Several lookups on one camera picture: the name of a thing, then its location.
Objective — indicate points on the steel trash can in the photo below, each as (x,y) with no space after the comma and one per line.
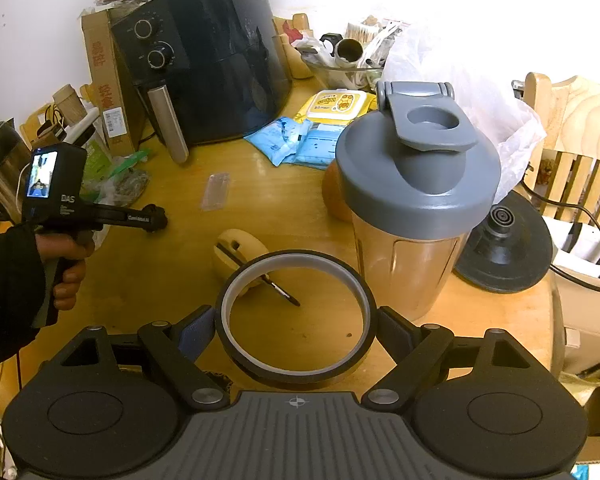
(0,175)

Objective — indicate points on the person's left hand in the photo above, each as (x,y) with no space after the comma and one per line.
(70,255)

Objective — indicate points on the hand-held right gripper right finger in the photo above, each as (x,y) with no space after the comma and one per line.
(405,340)

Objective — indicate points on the glass bowl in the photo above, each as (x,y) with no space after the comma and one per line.
(330,77)

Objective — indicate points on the person's left forearm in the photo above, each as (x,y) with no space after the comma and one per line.
(7,290)

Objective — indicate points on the yellow wipes pack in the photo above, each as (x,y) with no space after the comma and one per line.
(337,105)

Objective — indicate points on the tan wooden container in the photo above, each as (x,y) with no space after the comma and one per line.
(292,60)

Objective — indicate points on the tall brown cardboard box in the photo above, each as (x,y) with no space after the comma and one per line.
(100,75)

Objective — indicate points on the white plastic bag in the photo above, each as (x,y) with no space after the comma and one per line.
(480,90)

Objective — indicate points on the foil roll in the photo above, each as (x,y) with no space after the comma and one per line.
(350,52)

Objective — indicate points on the orange fruit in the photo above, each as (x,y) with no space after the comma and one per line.
(336,195)

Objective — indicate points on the white power strip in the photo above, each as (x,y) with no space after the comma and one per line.
(82,125)

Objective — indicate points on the black round kettle base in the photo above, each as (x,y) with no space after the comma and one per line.
(510,255)

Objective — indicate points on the black air fryer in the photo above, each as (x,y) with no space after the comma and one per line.
(220,60)

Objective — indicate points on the clear shaker bottle grey lid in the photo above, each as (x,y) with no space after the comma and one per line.
(415,195)

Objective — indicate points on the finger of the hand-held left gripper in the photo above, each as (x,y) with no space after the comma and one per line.
(144,217)

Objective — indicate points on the blue wipes packet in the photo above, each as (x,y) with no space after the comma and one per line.
(322,145)
(275,140)

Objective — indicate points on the wooden chair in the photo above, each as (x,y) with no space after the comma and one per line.
(580,125)

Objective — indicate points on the open brown cardboard box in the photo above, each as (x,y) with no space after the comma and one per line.
(597,410)

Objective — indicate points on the brown tape roll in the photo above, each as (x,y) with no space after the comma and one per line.
(300,372)

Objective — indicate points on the zip bag with dark contents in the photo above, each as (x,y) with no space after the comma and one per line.
(130,175)

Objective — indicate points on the clear plastic case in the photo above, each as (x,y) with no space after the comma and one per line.
(216,191)

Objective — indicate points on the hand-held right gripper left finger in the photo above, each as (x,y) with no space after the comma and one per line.
(197,332)

